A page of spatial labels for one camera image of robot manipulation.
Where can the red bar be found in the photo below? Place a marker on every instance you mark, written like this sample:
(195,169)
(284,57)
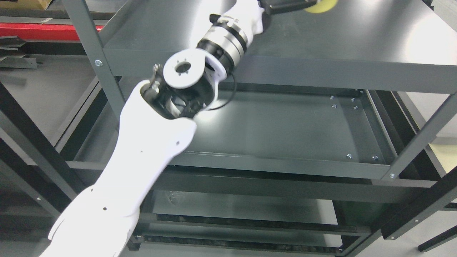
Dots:
(40,32)

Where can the grey metal shelf unit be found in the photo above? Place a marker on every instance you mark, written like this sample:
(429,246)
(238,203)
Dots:
(319,141)

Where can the yellow plastic cup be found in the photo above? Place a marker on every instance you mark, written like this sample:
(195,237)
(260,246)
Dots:
(321,6)

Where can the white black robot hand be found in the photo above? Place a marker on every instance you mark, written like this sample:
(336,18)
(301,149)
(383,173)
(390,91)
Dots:
(264,10)

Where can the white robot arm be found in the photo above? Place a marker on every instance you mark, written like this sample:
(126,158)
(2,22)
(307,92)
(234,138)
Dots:
(156,125)

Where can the black metal shelf rack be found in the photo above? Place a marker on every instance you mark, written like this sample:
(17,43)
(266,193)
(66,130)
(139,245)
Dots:
(56,132)

